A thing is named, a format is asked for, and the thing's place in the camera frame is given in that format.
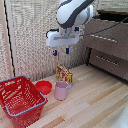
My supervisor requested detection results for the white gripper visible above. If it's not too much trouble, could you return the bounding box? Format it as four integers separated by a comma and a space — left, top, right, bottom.
45, 27, 85, 57

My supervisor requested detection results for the pink mug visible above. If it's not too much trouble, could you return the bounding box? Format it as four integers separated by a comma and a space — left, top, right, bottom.
54, 80, 70, 102

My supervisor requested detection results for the red plastic shopping basket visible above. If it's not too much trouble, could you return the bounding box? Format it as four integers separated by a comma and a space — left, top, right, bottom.
0, 75, 49, 128

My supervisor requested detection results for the yellow red snack box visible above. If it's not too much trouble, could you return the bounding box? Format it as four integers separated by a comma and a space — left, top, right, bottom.
55, 63, 74, 86

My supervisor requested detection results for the red bowl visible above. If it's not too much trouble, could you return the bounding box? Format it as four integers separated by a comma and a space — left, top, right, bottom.
34, 80, 53, 96

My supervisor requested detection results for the brown drawer cabinet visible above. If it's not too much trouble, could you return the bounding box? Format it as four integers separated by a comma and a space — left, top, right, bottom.
81, 9, 128, 83

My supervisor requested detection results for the black vertical strip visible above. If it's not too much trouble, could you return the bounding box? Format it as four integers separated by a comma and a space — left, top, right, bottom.
5, 0, 16, 80

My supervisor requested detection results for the black cable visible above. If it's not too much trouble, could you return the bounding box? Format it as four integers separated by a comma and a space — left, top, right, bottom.
79, 16, 128, 38

